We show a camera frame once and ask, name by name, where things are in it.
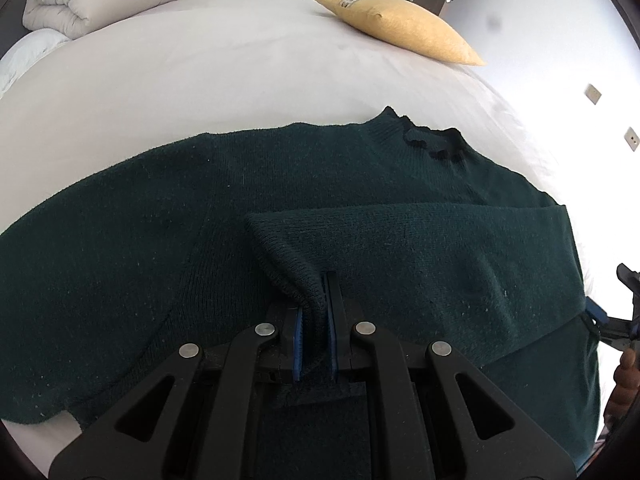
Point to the person's right hand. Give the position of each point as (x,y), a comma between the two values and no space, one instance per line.
(625,380)

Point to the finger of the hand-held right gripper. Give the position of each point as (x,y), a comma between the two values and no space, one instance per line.
(596,311)
(627,277)

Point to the dark green knit sweater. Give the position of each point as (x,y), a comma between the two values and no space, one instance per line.
(150,235)

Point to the wall switch plate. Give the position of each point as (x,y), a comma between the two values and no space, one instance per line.
(593,94)

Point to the yellow pillow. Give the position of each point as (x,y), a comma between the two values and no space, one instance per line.
(400,25)

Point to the beige wall socket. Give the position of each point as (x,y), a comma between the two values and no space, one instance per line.
(632,138)

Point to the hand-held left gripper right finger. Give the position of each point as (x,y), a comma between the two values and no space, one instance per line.
(332,330)

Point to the white pillow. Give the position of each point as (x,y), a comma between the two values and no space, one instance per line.
(25,60)

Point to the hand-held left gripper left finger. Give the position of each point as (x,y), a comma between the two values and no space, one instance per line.
(297,342)

